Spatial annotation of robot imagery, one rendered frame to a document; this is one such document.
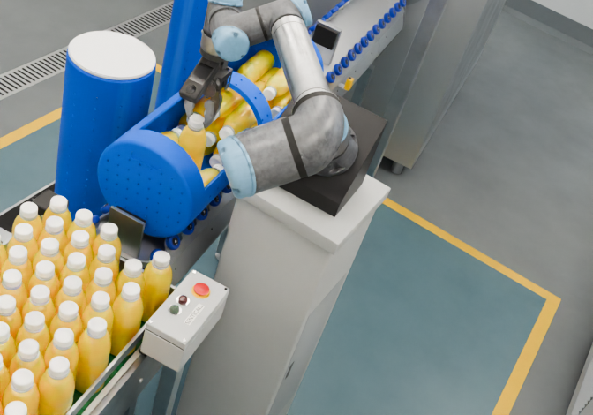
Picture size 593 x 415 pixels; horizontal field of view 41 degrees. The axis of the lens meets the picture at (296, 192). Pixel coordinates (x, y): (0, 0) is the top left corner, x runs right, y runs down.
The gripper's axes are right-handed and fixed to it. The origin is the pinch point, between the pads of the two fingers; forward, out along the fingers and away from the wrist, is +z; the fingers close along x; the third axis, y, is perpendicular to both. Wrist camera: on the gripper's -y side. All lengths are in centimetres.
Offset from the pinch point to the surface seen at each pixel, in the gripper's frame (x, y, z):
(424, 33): -28, 129, 15
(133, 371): -17, -46, 38
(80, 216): 11.0, -30.2, 17.6
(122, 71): 45, 37, 25
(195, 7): 62, 117, 38
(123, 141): 13.1, -11.2, 7.1
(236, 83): 3.6, 30.4, 5.2
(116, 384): -16, -51, 38
